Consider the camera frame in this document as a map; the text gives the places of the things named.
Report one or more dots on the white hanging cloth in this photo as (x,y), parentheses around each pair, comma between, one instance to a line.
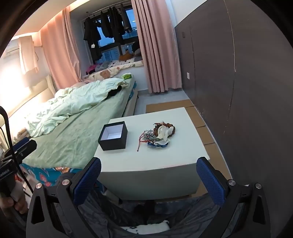
(28,55)

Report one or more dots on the green tissue packet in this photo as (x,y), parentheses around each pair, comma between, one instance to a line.
(127,76)

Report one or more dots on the cartoon printed cream quilt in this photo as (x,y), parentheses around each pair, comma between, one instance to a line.
(107,72)

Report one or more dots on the person's dark trousers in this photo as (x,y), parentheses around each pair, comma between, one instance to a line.
(142,210)

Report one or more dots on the white wall socket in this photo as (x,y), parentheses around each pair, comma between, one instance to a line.
(188,75)

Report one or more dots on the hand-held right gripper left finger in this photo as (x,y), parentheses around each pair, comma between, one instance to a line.
(88,183)

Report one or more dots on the white table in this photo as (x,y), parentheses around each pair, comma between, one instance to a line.
(137,160)

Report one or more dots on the pink curtain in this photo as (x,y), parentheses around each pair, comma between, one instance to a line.
(155,45)
(61,50)

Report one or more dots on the bed with green sheet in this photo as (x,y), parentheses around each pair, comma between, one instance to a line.
(68,137)

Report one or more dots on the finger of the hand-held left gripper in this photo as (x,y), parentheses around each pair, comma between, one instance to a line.
(26,146)

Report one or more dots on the black cloth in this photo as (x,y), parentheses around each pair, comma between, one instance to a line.
(115,92)

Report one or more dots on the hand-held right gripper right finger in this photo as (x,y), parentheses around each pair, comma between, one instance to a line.
(210,184)

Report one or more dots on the flattened cardboard sheet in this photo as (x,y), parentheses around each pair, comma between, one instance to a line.
(169,105)
(201,135)

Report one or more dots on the person's left hand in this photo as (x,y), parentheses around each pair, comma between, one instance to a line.
(18,206)

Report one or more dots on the black jewelry box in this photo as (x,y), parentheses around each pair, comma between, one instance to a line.
(112,144)

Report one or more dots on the light green duvet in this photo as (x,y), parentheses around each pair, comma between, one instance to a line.
(75,100)

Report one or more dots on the orange plush toy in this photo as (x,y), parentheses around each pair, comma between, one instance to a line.
(126,56)

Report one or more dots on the white air conditioner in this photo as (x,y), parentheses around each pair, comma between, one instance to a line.
(12,47)

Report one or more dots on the blue cartoon printed blanket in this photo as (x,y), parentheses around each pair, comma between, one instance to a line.
(45,174)

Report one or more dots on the cream headboard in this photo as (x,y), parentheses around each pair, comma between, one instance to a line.
(50,85)

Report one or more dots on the row of dark hanging clothes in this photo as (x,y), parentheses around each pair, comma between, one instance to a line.
(107,25)

